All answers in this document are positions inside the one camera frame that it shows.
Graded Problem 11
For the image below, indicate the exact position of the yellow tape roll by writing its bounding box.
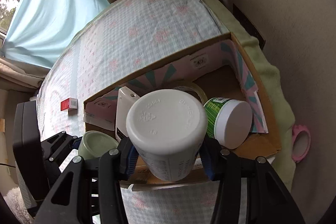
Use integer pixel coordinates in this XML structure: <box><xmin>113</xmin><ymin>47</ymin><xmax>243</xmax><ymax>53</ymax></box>
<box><xmin>168</xmin><ymin>80</ymin><xmax>208</xmax><ymax>106</ymax></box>

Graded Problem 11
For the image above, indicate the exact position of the green-label jar with white lid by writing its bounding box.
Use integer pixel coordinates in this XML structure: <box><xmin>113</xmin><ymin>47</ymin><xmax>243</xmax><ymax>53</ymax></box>
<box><xmin>203</xmin><ymin>97</ymin><xmax>253</xmax><ymax>149</ymax></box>

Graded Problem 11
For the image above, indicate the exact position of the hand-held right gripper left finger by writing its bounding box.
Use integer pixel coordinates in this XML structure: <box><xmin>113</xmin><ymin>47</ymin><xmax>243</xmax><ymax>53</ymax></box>
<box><xmin>34</xmin><ymin>139</ymin><xmax>139</xmax><ymax>224</ymax></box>

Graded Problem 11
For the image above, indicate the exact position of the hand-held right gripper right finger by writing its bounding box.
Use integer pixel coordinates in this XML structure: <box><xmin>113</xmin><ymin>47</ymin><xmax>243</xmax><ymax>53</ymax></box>
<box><xmin>198</xmin><ymin>136</ymin><xmax>306</xmax><ymax>224</ymax></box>

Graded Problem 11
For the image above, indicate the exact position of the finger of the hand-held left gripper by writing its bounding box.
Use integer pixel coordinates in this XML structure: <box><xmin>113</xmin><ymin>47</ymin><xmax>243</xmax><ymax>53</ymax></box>
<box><xmin>41</xmin><ymin>131</ymin><xmax>82</xmax><ymax>163</ymax></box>

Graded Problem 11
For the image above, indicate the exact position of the green mattress pad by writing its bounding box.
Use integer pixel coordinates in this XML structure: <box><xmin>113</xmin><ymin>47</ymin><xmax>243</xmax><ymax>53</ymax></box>
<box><xmin>184</xmin><ymin>0</ymin><xmax>296</xmax><ymax>190</ymax></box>

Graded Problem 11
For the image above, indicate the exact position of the red small box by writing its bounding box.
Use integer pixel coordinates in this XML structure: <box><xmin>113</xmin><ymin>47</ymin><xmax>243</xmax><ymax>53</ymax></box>
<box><xmin>60</xmin><ymin>98</ymin><xmax>79</xmax><ymax>111</ymax></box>

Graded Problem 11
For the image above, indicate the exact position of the pale green cream jar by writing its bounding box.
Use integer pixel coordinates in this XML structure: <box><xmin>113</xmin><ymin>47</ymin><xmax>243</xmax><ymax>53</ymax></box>
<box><xmin>78</xmin><ymin>130</ymin><xmax>120</xmax><ymax>160</ymax></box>

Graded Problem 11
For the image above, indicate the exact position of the checked flowered bed sheet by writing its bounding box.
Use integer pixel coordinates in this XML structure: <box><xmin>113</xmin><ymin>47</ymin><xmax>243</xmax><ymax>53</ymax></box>
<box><xmin>37</xmin><ymin>0</ymin><xmax>226</xmax><ymax>224</ymax></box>

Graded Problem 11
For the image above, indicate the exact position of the cardboard box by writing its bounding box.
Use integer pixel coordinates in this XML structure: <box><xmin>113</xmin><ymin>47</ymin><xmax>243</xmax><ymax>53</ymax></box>
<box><xmin>83</xmin><ymin>32</ymin><xmax>282</xmax><ymax>191</ymax></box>

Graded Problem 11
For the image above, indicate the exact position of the white remote control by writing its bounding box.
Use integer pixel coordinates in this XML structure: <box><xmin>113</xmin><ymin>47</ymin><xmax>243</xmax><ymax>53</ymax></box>
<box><xmin>115</xmin><ymin>87</ymin><xmax>143</xmax><ymax>143</ymax></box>

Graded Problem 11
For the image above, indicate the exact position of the light blue hanging cloth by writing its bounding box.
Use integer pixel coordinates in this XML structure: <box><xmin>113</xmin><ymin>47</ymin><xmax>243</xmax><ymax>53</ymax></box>
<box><xmin>4</xmin><ymin>0</ymin><xmax>111</xmax><ymax>69</ymax></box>

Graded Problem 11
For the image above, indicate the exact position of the white pill bottle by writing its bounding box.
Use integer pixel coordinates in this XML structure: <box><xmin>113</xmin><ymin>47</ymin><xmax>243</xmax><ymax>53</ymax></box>
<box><xmin>126</xmin><ymin>89</ymin><xmax>208</xmax><ymax>182</ymax></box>

